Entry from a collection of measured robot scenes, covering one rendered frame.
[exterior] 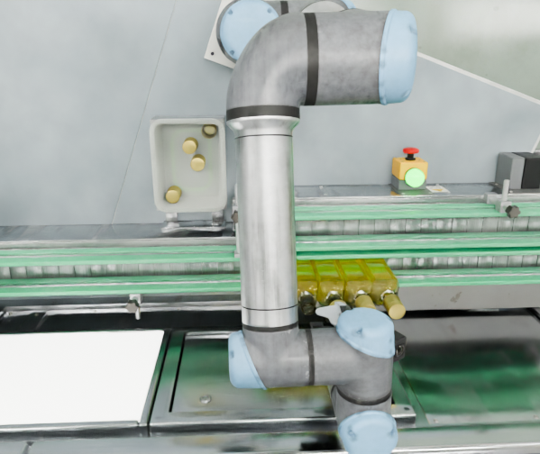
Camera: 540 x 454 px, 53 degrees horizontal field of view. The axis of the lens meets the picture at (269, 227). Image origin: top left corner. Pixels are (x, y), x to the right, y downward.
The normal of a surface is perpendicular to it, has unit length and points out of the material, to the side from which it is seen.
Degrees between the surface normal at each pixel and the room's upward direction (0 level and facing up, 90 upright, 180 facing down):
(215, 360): 90
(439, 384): 91
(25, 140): 0
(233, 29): 8
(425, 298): 0
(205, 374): 90
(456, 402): 91
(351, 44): 18
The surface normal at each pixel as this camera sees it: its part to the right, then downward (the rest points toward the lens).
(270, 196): 0.16, 0.06
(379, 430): 0.05, 0.33
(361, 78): 0.05, 0.64
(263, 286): -0.21, 0.07
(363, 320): -0.02, -0.95
